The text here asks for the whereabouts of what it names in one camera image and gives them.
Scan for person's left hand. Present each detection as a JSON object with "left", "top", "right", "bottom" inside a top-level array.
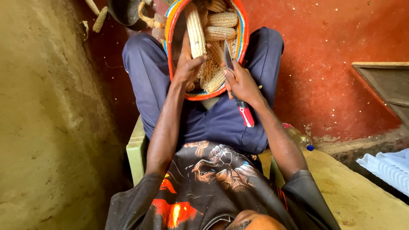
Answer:
[{"left": 173, "top": 31, "right": 208, "bottom": 91}]

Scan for person's right hand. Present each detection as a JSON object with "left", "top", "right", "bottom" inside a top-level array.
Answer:
[{"left": 222, "top": 59, "right": 268, "bottom": 108}]

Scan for red-handled knife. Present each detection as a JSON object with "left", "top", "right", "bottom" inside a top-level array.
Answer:
[{"left": 223, "top": 40, "right": 255, "bottom": 128}]

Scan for long pale maize cob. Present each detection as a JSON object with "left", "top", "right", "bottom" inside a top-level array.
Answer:
[{"left": 184, "top": 2, "right": 208, "bottom": 60}]

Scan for navy blue trousers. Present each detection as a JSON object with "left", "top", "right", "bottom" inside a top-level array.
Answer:
[{"left": 122, "top": 27, "right": 285, "bottom": 156}]

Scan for colourful woven basket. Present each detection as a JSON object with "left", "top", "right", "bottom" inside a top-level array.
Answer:
[{"left": 161, "top": 0, "right": 250, "bottom": 101}]

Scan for pile of dried maize ears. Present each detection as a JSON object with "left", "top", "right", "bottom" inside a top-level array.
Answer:
[{"left": 184, "top": 0, "right": 239, "bottom": 94}]

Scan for clear plastic bottle blue cap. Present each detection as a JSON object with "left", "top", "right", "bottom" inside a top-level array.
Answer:
[{"left": 282, "top": 123, "right": 315, "bottom": 152}]

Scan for black metal pot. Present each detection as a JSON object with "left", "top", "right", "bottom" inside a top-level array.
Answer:
[{"left": 107, "top": 0, "right": 148, "bottom": 27}]

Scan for green plastic chair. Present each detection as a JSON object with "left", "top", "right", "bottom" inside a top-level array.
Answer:
[{"left": 126, "top": 115, "right": 285, "bottom": 190}]

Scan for dry maize husk strip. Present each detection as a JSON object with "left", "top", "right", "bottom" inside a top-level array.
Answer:
[{"left": 79, "top": 20, "right": 89, "bottom": 41}]

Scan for black printed t-shirt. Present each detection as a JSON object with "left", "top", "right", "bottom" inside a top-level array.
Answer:
[{"left": 105, "top": 140, "right": 341, "bottom": 230}]

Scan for wooden door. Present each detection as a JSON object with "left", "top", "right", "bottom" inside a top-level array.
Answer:
[{"left": 351, "top": 62, "right": 409, "bottom": 130}]

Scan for white plastic crate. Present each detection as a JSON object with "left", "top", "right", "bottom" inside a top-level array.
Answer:
[{"left": 356, "top": 148, "right": 409, "bottom": 197}]

